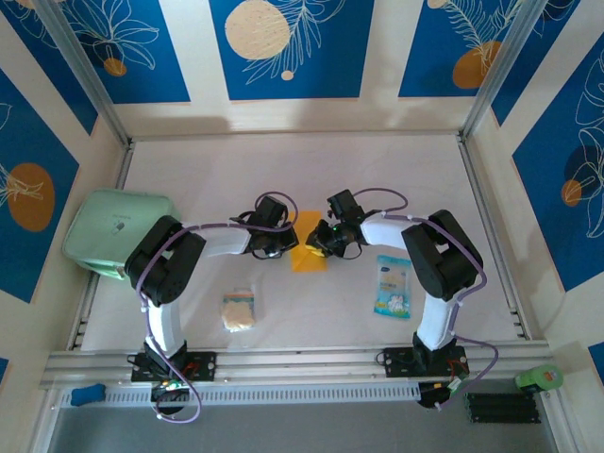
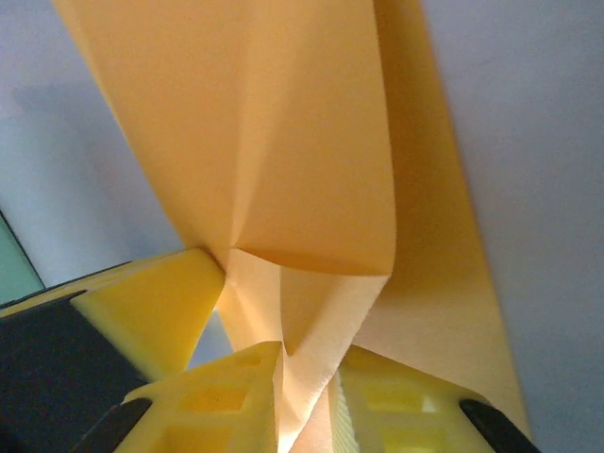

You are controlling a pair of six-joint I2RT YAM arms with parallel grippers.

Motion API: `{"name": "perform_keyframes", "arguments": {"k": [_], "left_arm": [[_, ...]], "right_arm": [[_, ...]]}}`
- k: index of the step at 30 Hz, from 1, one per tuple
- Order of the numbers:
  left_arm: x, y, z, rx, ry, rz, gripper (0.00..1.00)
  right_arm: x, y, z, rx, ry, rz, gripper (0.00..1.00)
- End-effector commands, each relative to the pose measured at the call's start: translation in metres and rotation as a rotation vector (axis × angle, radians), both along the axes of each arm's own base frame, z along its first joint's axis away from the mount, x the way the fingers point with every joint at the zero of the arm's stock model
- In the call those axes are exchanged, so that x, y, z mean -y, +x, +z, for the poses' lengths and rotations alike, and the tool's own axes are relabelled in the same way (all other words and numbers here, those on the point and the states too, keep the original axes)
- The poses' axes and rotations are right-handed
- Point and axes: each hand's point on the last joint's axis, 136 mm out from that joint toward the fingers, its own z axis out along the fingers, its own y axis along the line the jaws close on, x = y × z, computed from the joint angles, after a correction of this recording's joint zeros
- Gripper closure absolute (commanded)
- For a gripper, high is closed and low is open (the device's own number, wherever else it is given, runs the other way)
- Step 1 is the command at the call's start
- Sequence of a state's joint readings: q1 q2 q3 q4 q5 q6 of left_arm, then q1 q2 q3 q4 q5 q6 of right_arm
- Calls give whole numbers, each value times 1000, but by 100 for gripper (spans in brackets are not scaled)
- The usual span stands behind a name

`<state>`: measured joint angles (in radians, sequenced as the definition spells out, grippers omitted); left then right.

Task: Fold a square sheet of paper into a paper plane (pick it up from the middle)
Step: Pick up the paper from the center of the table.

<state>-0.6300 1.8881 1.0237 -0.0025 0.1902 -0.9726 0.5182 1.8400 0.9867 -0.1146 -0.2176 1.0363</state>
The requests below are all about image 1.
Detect aluminium table edge rail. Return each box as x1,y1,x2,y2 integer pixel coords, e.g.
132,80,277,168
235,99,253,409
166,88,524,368
39,341,562,392

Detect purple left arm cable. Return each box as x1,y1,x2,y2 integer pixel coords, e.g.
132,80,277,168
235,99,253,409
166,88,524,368
136,191,299,425

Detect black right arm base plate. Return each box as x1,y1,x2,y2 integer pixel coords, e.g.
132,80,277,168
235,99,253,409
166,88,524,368
382,346,470,379

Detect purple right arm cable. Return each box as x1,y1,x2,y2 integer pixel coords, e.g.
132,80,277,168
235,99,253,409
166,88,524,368
351,187,500,411

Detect blue white wipes packet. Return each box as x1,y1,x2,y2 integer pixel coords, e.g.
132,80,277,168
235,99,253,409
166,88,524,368
373,254,413,322

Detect black ribbed rack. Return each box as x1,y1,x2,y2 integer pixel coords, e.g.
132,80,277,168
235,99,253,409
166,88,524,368
463,392,542,425

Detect grey slotted cable duct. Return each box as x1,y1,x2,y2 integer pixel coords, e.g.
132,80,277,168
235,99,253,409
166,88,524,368
59,382,422,409

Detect aluminium frame post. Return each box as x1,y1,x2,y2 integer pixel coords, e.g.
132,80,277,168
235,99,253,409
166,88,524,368
459,0,551,142
35,0,134,148

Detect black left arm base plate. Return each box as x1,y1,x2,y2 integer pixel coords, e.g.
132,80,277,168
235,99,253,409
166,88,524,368
130,351,219,384

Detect green bottle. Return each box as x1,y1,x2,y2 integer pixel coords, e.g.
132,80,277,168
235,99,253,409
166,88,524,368
513,364,565,394

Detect thin white cable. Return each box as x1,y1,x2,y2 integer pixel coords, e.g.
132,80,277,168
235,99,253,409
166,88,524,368
528,287,575,339

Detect mint green zip pouch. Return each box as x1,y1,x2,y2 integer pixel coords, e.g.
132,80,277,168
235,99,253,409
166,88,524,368
62,188,182,283

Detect blue bone-shaped sponge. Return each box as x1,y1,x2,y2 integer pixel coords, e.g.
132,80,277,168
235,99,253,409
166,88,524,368
70,384,107,408

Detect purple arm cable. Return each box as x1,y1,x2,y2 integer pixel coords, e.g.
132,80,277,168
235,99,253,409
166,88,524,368
136,191,299,425
351,187,500,411

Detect aluminium side rail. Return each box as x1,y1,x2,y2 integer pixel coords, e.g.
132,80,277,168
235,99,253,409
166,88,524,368
456,135,535,342
67,141,137,351

